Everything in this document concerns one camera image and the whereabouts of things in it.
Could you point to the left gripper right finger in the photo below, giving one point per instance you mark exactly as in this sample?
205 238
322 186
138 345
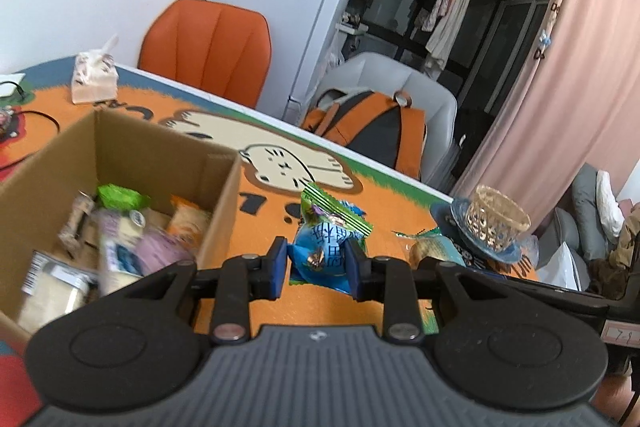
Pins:
388 281

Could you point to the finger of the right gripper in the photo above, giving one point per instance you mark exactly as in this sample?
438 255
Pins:
430 267

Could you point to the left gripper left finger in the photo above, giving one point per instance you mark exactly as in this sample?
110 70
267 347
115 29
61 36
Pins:
241 281

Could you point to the light blue cracker packet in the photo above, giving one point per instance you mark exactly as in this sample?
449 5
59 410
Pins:
428 244

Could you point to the blue snack packet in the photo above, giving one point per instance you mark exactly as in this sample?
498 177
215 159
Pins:
316 256

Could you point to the orange rice cracker packet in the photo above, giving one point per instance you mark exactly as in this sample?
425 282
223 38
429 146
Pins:
188 224

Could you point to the long white bread packet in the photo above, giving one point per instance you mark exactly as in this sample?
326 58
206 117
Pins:
119 233

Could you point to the bright green plum packet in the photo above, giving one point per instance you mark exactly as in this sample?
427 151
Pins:
115 197

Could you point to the white cake clear packet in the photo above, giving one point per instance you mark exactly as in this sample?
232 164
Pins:
52 288

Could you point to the dark green snack packet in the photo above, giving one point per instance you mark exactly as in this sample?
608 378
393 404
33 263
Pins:
320 207

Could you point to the orange red snack packet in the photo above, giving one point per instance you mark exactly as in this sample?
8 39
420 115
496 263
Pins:
70 236

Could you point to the blue plate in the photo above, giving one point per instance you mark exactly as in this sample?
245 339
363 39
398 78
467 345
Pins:
450 217

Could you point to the woven bamboo basket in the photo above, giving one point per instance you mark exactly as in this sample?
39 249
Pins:
496 217

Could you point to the white plastic bag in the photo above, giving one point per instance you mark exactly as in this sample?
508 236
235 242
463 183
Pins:
561 270

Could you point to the colourful cat table mat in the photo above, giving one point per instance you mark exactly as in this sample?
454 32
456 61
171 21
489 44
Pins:
290 375

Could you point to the grey cushion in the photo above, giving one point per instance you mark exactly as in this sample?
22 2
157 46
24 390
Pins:
577 223

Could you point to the orange black backpack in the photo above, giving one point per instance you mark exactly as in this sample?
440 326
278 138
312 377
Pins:
373 125

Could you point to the white grey chair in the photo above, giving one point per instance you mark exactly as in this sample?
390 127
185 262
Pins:
370 71

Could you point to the pink curtain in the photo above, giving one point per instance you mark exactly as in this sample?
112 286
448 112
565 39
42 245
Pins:
575 102

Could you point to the cardboard box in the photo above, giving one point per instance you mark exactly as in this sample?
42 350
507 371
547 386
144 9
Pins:
109 152

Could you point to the orange chair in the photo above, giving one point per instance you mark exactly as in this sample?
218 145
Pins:
215 47

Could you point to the tissue pack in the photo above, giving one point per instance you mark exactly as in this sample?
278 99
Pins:
95 77

